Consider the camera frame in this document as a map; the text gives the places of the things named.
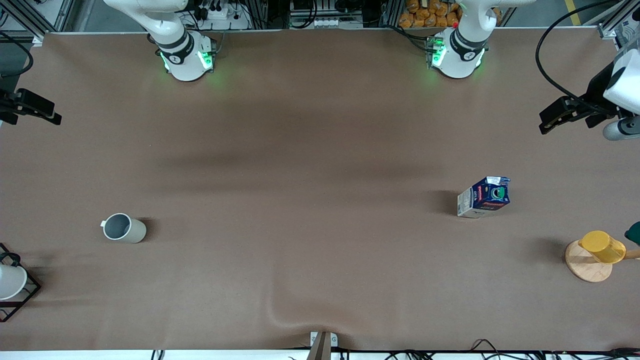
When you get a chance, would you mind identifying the yellow cup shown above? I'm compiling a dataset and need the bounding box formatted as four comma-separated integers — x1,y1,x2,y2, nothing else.
578,230,627,265

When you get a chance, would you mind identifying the brown table mat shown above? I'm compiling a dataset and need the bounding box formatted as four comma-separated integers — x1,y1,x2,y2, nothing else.
0,27,640,352

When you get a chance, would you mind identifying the white cup with black handle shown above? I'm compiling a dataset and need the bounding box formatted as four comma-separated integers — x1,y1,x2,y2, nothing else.
0,252,28,301

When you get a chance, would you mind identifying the white power strip with plugs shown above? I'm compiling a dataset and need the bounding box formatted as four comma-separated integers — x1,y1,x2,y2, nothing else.
191,0,252,31

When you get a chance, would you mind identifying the blue white milk carton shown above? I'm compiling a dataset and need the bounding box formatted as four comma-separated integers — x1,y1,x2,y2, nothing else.
457,176,512,219

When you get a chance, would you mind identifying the grey mug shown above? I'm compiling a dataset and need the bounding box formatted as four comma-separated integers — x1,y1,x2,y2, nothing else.
100,213,148,245

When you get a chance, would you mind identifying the wooden mug stand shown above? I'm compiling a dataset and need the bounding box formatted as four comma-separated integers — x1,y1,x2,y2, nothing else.
565,240,640,284

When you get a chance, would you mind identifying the bag of orange buns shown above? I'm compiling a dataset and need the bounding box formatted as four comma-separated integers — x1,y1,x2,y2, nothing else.
398,0,502,29

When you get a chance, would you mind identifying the black wire rack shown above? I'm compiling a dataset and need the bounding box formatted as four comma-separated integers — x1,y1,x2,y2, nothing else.
0,243,42,323

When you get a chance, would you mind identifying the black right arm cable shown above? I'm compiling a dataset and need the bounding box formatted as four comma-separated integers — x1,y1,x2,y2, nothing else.
0,31,34,79

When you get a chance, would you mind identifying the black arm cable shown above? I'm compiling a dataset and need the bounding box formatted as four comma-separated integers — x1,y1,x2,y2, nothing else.
535,0,617,109
0,31,34,79

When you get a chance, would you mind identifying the metal table bracket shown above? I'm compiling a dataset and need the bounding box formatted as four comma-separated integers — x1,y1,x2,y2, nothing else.
306,331,339,360

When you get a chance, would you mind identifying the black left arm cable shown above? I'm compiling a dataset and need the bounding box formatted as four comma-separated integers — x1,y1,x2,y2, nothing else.
535,0,617,109

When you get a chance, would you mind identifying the aluminium frame post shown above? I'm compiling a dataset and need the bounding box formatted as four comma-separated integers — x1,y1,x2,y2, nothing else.
0,0,77,47
596,0,640,41

